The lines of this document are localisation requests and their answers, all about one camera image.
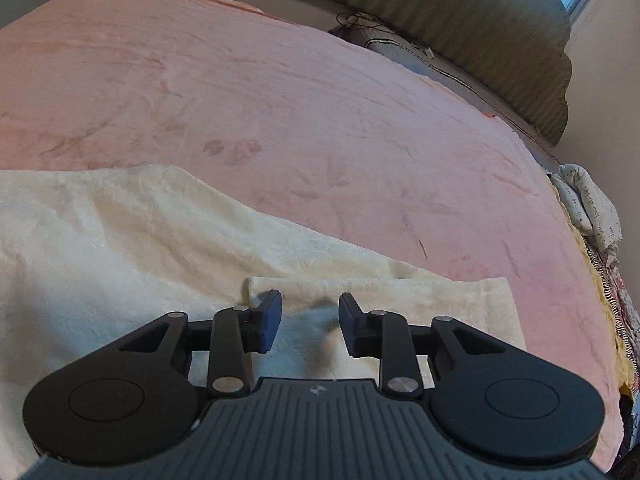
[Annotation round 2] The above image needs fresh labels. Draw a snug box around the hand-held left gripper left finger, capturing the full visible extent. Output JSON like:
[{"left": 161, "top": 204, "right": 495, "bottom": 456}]
[{"left": 117, "top": 289, "right": 283, "bottom": 398}]

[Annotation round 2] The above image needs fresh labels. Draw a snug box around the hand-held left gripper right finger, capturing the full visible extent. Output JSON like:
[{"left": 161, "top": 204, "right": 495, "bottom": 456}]
[{"left": 338, "top": 292, "right": 505, "bottom": 398}]

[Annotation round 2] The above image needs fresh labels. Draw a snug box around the cream white blanket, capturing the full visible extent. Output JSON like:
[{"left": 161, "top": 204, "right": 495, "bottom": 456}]
[{"left": 0, "top": 164, "right": 526, "bottom": 466}]

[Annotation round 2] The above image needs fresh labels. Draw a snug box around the pink floral blanket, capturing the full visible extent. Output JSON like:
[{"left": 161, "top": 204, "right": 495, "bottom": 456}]
[{"left": 0, "top": 0, "right": 626, "bottom": 471}]

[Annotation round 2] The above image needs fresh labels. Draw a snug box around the yellow cloth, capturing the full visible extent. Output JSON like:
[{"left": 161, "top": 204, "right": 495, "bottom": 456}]
[{"left": 562, "top": 210, "right": 636, "bottom": 396}]

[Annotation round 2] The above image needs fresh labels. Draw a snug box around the white printed cloth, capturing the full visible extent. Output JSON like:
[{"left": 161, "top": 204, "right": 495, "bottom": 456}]
[{"left": 550, "top": 162, "right": 623, "bottom": 261}]

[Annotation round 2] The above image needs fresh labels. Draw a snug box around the striped dark cloth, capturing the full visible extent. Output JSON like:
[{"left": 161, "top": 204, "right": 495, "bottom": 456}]
[{"left": 585, "top": 245, "right": 640, "bottom": 361}]

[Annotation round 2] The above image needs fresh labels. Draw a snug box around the green padded headboard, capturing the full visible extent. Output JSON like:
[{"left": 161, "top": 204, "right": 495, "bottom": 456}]
[{"left": 271, "top": 0, "right": 573, "bottom": 147}]

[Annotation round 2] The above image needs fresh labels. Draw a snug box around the charger cable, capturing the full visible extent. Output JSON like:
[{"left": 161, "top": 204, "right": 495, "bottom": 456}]
[{"left": 336, "top": 10, "right": 436, "bottom": 57}]

